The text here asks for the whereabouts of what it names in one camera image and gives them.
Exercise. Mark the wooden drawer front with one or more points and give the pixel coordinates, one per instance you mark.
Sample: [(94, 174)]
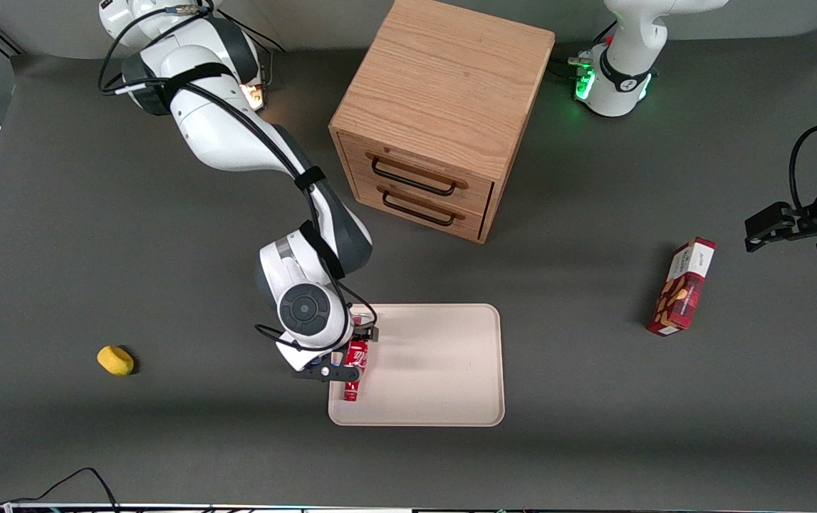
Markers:
[(369, 198), (479, 194)]

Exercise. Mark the small yellow sponge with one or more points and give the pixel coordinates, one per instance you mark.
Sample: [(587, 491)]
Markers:
[(115, 360)]

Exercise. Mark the beige plastic tray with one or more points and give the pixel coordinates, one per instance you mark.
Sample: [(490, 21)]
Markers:
[(429, 370)]

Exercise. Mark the wooden two-drawer cabinet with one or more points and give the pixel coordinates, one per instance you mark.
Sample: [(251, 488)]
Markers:
[(444, 85)]

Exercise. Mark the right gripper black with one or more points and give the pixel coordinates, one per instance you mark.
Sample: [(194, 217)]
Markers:
[(364, 330)]

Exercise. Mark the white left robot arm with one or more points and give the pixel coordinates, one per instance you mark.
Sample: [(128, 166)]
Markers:
[(629, 64)]

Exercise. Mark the red soda can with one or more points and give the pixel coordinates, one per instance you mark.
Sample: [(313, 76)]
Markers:
[(356, 354)]

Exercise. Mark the red tartan shortbread box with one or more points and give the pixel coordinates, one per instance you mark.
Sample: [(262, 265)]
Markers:
[(682, 292)]

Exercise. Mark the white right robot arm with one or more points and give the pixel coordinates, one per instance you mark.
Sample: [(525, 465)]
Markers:
[(216, 135)]

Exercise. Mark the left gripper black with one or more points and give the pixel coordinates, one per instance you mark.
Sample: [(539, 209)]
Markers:
[(812, 219)]

